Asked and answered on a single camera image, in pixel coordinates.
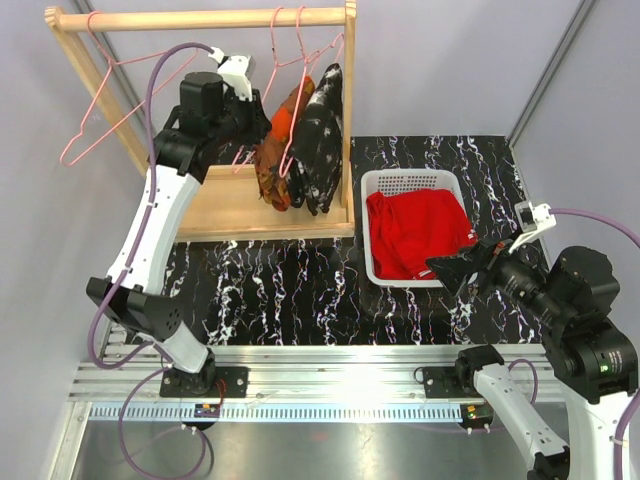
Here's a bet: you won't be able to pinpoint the pink wire hanger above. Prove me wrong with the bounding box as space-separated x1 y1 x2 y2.
59 10 197 167
278 5 345 179
231 6 307 174

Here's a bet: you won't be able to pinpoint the white plastic basket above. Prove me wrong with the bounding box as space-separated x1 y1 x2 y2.
361 168 477 288

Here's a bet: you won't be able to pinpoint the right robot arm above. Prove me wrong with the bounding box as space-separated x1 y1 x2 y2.
426 241 639 479

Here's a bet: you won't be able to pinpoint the red trousers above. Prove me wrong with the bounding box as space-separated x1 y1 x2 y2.
366 189 477 280

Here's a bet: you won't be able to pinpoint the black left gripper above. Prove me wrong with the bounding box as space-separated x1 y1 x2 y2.
208 85 271 147

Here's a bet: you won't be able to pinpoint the wooden clothes rack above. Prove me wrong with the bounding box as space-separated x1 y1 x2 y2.
46 1 356 242

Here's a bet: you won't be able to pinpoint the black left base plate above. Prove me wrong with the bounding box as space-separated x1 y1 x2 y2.
159 366 250 399

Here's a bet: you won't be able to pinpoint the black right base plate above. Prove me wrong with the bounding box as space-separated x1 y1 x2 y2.
413 366 477 399

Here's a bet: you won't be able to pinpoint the orange patterned trousers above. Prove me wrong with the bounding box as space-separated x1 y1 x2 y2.
254 76 315 212

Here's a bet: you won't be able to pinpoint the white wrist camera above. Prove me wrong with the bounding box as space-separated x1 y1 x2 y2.
208 47 255 102
509 201 557 254

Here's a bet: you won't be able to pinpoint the black white patterned trousers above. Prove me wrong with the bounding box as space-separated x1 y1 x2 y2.
286 63 343 216

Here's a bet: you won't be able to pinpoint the white slotted cable duct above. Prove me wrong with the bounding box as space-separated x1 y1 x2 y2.
89 402 493 423

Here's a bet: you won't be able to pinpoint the aluminium mounting rail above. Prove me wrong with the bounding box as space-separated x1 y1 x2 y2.
69 344 561 401

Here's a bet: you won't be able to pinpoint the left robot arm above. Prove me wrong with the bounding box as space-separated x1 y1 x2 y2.
86 72 271 397

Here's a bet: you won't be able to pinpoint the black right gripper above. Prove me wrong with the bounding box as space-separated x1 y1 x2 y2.
426 225 572 326

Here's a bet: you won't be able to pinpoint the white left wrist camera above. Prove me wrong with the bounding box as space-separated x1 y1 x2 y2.
208 47 255 102

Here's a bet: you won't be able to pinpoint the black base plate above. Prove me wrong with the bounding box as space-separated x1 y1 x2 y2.
413 366 477 399
159 366 250 399

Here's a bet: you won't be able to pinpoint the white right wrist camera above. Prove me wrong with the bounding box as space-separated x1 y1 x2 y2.
509 201 557 254

